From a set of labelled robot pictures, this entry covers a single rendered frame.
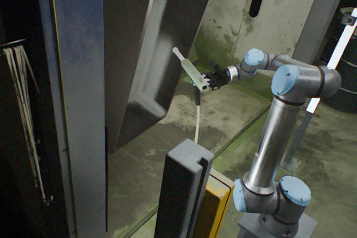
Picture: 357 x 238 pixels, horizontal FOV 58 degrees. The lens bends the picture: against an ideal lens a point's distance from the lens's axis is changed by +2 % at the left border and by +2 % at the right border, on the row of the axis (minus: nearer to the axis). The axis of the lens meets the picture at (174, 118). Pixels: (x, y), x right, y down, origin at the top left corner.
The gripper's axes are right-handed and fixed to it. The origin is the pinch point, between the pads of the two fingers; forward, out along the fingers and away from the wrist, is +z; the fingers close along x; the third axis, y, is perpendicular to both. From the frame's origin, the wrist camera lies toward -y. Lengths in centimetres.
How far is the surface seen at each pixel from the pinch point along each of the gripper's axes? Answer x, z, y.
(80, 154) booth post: -59, 64, -26
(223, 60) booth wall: 171, -103, 101
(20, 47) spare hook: -61, 66, -66
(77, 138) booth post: -59, 62, -33
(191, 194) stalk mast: -111, 43, -56
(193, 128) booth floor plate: 82, -25, 111
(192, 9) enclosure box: 43, -18, -23
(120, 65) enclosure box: 12.2, 36.7, -14.9
